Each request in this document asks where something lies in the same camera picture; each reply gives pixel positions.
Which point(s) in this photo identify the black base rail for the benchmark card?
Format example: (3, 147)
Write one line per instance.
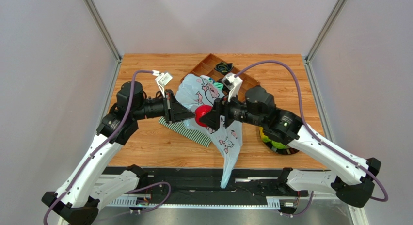
(200, 188)

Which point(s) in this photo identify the yellow green mango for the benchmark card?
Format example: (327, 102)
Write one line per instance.
(264, 138)

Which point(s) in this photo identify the teal white sock pair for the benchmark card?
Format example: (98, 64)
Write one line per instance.
(218, 85)

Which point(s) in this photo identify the aluminium frame post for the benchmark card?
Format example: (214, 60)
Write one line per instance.
(90, 4)
(335, 12)

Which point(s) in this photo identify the right aluminium frame post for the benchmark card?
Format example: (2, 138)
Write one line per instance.
(335, 12)

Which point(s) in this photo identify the brown wooden divided tray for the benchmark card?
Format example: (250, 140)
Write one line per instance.
(216, 68)

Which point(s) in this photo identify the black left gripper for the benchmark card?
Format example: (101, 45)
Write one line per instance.
(169, 107)

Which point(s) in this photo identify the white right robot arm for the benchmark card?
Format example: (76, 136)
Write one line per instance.
(352, 179)

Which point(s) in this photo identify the black round plate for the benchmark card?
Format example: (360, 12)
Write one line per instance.
(289, 151)

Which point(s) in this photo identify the green custard apple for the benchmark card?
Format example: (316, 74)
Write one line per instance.
(278, 145)

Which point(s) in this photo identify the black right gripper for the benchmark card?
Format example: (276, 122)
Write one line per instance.
(222, 114)

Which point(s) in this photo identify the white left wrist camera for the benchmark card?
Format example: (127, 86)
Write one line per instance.
(162, 79)

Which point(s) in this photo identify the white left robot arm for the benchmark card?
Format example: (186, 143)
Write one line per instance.
(79, 200)

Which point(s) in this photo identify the green white striped cloth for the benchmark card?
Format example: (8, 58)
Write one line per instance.
(192, 134)

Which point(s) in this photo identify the light blue printed plastic bag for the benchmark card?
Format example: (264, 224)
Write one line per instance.
(198, 95)

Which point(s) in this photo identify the left aluminium frame post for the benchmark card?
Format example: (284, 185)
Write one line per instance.
(90, 4)

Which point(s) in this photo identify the red apple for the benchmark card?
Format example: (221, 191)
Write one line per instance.
(200, 112)

